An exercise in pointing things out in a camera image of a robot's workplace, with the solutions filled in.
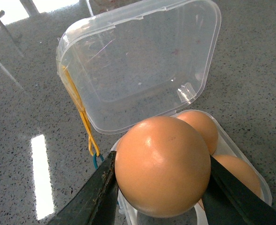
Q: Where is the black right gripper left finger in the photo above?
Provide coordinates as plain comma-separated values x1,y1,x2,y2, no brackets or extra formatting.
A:
48,151,118,225

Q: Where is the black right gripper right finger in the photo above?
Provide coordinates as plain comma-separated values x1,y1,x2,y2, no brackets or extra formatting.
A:
202,156,276,225

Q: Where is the brown egg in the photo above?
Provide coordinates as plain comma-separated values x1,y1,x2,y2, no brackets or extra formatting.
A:
115,116,211,218
213,155,261,198
177,110,219,155

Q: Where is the clear plastic egg box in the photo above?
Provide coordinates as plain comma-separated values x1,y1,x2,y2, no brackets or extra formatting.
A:
55,0,273,225

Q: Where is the blue rubber band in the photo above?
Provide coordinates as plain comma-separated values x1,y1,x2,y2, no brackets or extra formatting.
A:
93,153,104,170

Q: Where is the yellow rubber band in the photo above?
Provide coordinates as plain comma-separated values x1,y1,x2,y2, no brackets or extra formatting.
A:
61,66,100,157

